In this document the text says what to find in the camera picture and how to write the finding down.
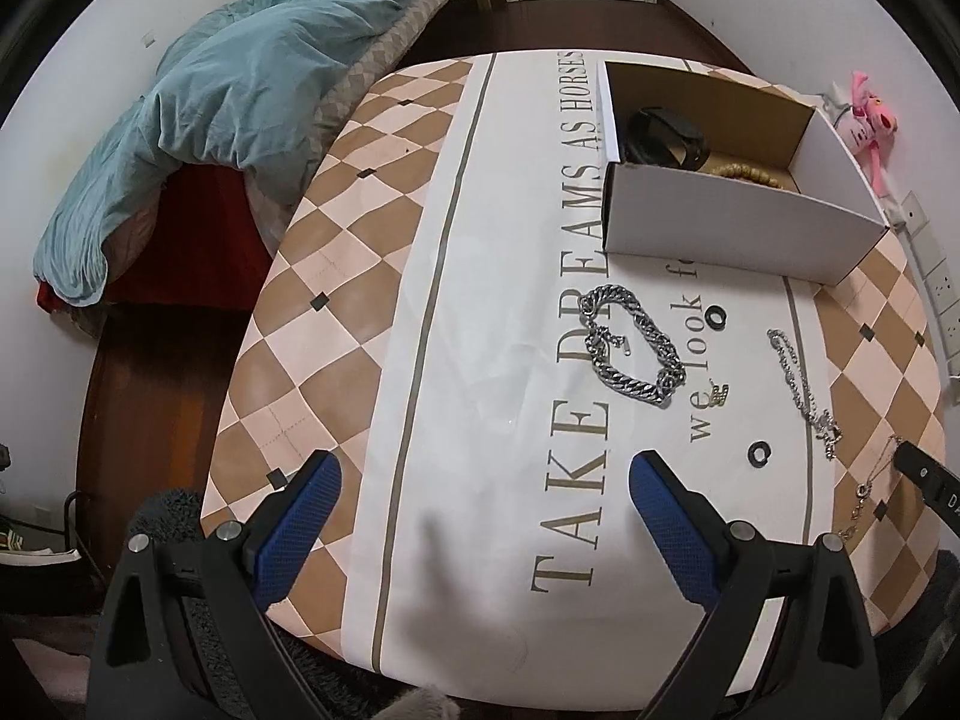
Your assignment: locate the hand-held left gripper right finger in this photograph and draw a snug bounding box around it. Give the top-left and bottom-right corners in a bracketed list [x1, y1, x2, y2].
[628, 450, 882, 720]

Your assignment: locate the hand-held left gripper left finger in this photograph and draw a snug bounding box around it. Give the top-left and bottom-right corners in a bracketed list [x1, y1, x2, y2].
[86, 450, 344, 720]

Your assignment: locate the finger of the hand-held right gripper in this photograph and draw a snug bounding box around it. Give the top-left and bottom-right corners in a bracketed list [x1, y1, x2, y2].
[894, 440, 960, 535]

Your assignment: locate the fine silver pendant necklace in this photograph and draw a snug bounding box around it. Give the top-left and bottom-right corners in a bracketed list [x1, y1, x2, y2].
[838, 435, 901, 541]

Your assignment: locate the white cardboard box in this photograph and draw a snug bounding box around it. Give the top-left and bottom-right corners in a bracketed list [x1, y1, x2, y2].
[600, 60, 893, 288]

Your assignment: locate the dark fluffy cushion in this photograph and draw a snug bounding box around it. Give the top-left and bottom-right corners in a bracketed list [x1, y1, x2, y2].
[124, 487, 481, 720]

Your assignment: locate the dark patterned cloth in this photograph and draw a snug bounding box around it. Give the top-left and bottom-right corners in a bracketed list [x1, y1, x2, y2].
[874, 549, 960, 720]

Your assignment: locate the grey fluffy cloth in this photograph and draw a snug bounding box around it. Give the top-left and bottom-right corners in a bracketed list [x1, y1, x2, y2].
[367, 684, 466, 720]

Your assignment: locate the white power strip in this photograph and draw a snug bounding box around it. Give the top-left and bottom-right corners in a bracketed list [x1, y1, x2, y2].
[885, 191, 960, 380]

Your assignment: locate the white book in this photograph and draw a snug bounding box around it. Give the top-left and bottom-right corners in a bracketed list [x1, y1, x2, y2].
[0, 546, 82, 569]

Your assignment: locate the checkered printed tablecloth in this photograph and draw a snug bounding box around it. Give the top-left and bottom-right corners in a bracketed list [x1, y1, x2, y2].
[199, 51, 947, 695]

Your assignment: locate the red bed sheet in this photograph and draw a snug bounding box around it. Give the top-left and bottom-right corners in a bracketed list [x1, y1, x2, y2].
[36, 161, 275, 314]

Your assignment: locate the pink plush toy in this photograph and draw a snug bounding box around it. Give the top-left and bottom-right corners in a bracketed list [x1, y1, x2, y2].
[846, 71, 899, 196]

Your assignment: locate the teal blanket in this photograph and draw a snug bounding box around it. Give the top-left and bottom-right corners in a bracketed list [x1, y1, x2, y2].
[31, 0, 445, 308]

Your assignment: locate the thick silver chain bracelet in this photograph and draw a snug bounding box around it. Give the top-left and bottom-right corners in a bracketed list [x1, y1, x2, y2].
[580, 284, 687, 410]

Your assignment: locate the thin silver chain necklace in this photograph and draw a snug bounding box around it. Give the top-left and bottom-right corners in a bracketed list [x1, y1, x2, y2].
[766, 328, 844, 461]

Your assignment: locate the wooden bead bracelet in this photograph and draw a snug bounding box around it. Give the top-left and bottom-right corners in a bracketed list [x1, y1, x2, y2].
[706, 157, 788, 193]

